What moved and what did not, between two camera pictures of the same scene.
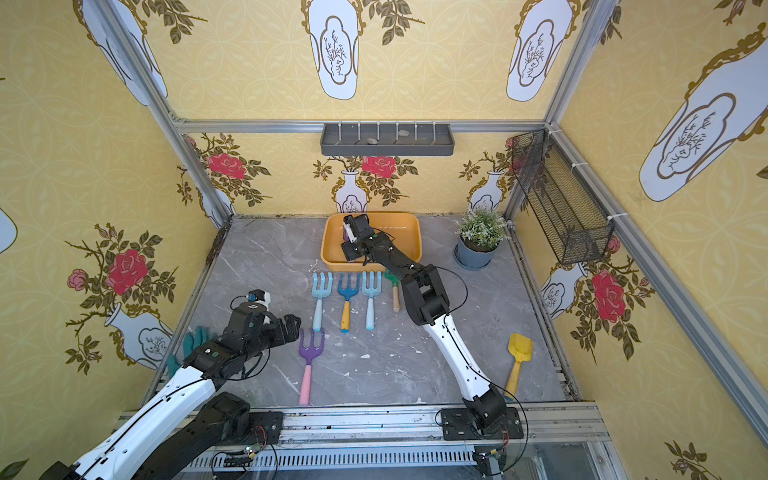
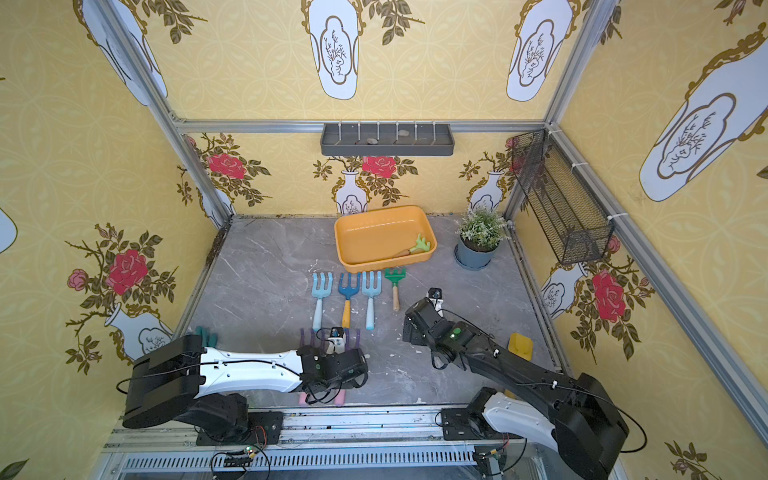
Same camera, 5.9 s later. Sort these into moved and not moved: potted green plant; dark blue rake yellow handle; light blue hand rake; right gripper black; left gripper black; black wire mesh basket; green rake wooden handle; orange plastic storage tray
Moved: right gripper black; left gripper black; orange plastic storage tray
Not moved: dark blue rake yellow handle; light blue hand rake; green rake wooden handle; black wire mesh basket; potted green plant
